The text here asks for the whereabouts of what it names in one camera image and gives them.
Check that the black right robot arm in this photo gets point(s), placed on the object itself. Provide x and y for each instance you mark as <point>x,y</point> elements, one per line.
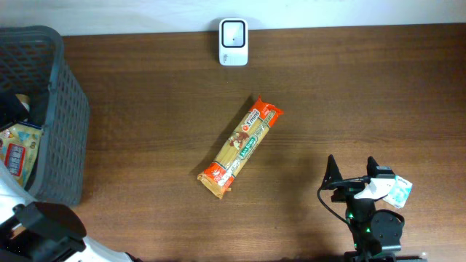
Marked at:
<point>376,233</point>

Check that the yellow snack bag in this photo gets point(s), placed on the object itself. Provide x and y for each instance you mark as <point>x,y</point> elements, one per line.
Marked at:
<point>19,150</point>

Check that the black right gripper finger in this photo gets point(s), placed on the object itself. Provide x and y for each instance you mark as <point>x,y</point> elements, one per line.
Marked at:
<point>372,168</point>
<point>332,178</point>

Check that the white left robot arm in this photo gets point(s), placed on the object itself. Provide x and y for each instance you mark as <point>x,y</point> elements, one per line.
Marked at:
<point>32,230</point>

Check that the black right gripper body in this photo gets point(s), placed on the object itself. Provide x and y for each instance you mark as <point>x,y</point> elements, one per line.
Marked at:
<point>357,209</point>

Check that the white tube gold cap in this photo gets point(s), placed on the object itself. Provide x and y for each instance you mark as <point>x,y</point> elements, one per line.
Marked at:
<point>25,100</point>

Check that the white blue label tag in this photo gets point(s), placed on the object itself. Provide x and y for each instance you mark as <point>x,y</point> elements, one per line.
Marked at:
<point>399,193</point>

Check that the dark grey plastic basket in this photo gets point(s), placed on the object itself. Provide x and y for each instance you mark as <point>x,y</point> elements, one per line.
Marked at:
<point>33,64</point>

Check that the spaghetti pasta packet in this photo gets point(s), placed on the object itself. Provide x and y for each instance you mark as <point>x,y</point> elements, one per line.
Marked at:
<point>239,147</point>

